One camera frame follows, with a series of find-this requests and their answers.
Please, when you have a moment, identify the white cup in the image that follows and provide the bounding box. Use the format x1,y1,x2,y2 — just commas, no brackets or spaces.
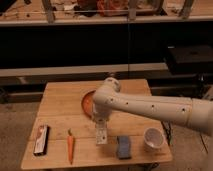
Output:
143,127,165,152

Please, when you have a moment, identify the black box on right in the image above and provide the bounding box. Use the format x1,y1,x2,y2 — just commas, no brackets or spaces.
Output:
166,45,213,74

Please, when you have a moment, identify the red object on shelf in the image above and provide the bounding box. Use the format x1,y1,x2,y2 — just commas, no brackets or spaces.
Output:
97,0,128,16

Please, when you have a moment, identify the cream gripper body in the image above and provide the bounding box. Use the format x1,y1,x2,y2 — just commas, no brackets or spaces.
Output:
93,105,111,123

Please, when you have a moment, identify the red and black box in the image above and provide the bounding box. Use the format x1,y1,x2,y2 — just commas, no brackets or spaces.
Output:
33,125,50,156

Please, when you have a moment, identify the long workbench shelf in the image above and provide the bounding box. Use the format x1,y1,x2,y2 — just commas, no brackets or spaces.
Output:
0,0,213,27

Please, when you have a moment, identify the white plastic bottle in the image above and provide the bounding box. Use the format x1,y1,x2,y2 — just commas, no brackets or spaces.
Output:
96,123,107,145

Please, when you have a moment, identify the orange ceramic bowl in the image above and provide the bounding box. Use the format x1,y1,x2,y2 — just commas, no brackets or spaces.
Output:
81,91,94,118

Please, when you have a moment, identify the wooden table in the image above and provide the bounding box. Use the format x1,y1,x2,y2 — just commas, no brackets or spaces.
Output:
21,81,172,170

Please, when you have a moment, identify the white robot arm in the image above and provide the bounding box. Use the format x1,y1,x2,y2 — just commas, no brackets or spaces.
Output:
93,77,213,136

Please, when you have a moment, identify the orange toy carrot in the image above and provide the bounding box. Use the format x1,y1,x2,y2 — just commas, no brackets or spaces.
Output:
67,129,75,164

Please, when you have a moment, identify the blue sponge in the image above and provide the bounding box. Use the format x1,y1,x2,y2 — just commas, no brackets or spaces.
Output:
116,136,131,159

